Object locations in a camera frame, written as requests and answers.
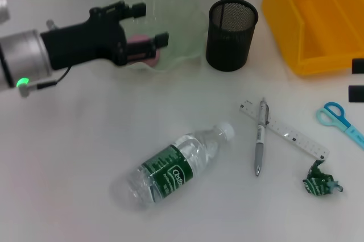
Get clear plastic ruler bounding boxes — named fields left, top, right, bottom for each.
left=238, top=99, right=330, bottom=161

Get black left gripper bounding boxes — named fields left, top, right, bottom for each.
left=39, top=1, right=170, bottom=71

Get left gripper cable with plug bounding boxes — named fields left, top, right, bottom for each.
left=17, top=66, right=71, bottom=98

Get clear green-label water bottle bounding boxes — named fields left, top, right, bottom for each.
left=125, top=122, right=235, bottom=205

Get pink peach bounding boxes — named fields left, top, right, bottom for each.
left=127, top=34, right=160, bottom=68

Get green glass fruit plate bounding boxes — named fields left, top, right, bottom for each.
left=109, top=0, right=208, bottom=72

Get black mesh pen holder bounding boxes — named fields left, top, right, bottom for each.
left=205, top=0, right=259, bottom=72

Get blue teal scissors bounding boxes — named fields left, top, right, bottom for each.
left=316, top=102, right=364, bottom=151

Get grey white ballpoint pen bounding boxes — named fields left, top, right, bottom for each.
left=254, top=97, right=270, bottom=177

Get yellow plastic bin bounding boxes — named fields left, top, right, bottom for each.
left=260, top=0, right=364, bottom=77

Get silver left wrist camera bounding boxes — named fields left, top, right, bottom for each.
left=0, top=0, right=10, bottom=24

